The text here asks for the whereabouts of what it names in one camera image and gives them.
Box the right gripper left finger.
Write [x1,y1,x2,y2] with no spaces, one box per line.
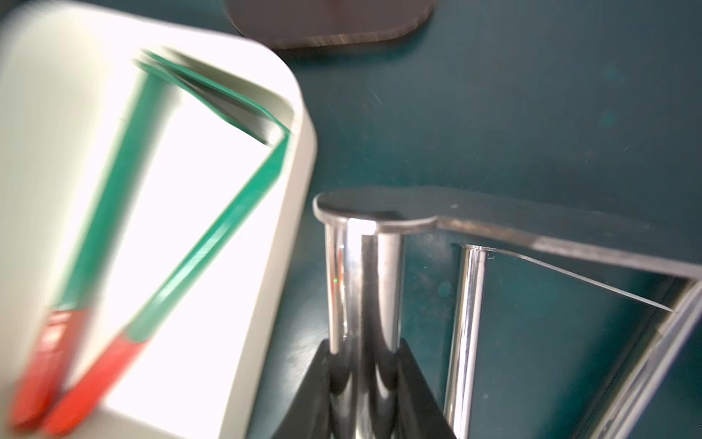
[272,339,332,439]

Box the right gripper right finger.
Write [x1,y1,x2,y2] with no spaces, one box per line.
[397,338,456,439]

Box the green hoe red grip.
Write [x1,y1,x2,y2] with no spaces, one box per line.
[41,52,290,436]
[7,60,171,435]

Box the white storage box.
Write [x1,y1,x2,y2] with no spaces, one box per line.
[1,1,316,438]

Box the green table mat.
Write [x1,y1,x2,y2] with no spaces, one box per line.
[92,0,702,439]

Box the metal jewelry tree stand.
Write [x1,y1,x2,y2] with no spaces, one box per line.
[223,0,437,50]

